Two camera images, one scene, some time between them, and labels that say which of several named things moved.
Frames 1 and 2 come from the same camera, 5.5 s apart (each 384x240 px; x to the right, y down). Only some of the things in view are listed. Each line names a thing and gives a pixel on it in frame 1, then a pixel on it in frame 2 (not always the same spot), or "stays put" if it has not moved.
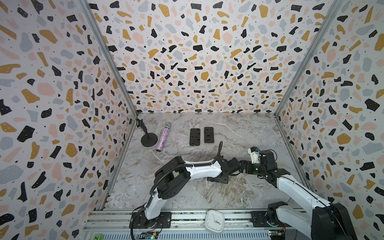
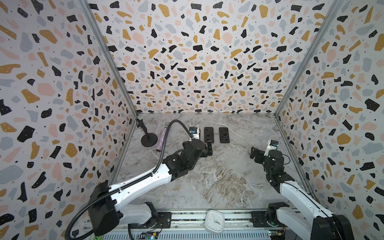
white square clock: x=214 y=221 stays put
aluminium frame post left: x=93 y=20 stays put
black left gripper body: x=225 y=180 -> x=205 y=152
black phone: x=209 y=135 stays put
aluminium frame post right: x=334 y=9 stays put
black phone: x=211 y=175 -> x=224 y=135
